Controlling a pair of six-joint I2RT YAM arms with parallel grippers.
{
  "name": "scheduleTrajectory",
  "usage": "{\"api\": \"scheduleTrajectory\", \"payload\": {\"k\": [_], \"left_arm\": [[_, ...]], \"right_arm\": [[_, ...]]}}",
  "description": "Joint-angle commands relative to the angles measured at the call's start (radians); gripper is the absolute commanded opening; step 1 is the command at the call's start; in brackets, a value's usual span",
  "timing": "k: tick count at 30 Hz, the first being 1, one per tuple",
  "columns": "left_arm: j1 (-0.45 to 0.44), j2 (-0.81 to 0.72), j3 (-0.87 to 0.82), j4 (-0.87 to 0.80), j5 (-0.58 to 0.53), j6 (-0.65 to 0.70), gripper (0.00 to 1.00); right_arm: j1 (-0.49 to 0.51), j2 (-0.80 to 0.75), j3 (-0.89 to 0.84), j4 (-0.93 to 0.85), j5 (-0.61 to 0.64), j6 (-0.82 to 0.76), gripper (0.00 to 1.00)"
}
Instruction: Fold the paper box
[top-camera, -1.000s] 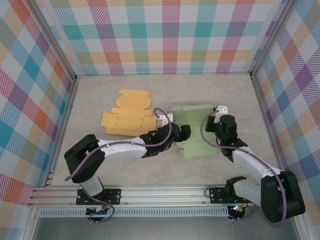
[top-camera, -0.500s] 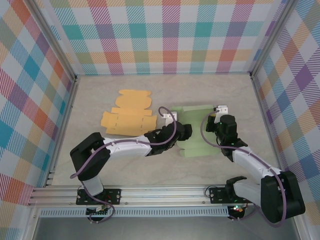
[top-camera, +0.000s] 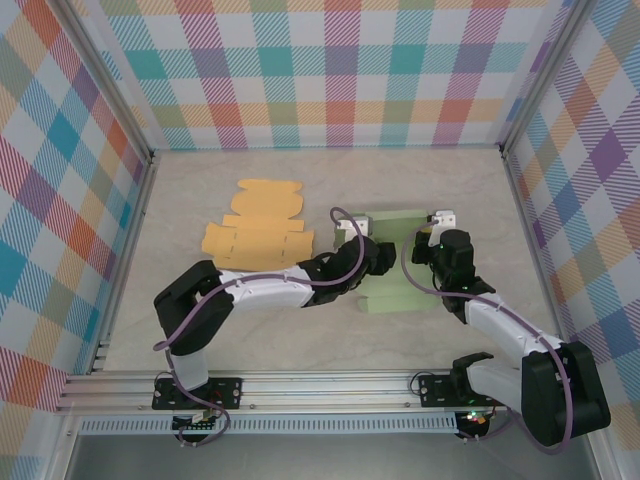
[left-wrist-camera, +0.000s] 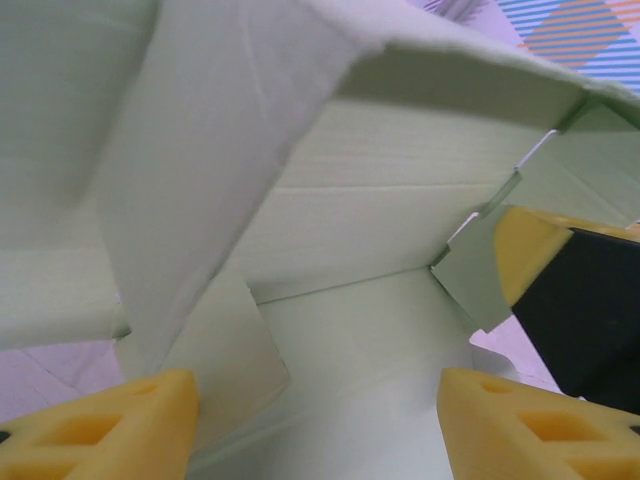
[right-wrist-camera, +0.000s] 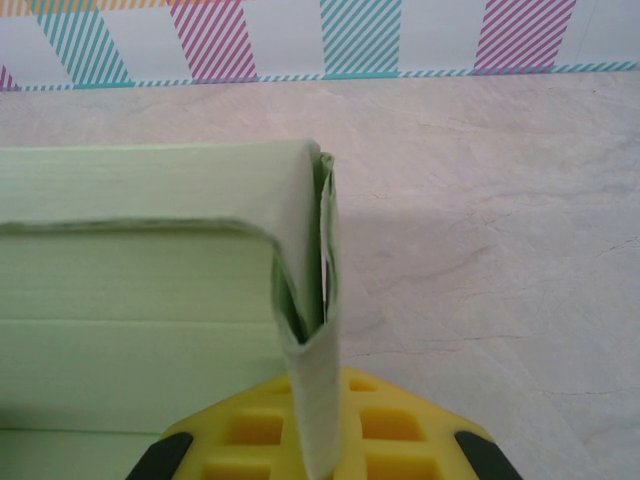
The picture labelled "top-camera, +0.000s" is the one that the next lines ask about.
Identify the green paper box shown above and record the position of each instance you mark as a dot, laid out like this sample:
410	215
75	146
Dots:
395	220

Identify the orange paper box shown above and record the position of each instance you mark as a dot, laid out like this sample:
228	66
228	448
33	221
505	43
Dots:
260	245

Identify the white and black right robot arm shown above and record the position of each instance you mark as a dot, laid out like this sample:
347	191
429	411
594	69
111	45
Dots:
500	320

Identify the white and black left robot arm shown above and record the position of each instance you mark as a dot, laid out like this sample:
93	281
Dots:
260	292

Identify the black right connector board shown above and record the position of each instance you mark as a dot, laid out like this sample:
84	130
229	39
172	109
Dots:
475	419

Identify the black connector board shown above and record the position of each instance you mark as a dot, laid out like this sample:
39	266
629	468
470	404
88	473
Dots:
195	426
475	419

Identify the black left connector board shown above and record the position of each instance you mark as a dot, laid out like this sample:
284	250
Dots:
195	426

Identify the aluminium right side rail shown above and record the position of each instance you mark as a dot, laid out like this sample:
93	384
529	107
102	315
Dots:
520	200

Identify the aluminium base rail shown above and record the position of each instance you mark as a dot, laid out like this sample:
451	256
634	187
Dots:
325	390

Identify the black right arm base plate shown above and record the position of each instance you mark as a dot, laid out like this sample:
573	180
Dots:
435	390

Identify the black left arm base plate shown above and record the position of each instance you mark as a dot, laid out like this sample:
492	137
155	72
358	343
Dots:
230	392

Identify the aluminium right corner post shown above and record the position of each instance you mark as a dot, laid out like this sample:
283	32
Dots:
542	75

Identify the aluminium corner post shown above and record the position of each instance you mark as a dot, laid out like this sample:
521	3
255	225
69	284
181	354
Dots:
105	80
542	75

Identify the aluminium left side rail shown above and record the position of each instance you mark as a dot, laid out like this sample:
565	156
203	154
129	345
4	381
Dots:
141	200

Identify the aluminium left corner post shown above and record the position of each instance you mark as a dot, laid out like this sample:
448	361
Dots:
105	80

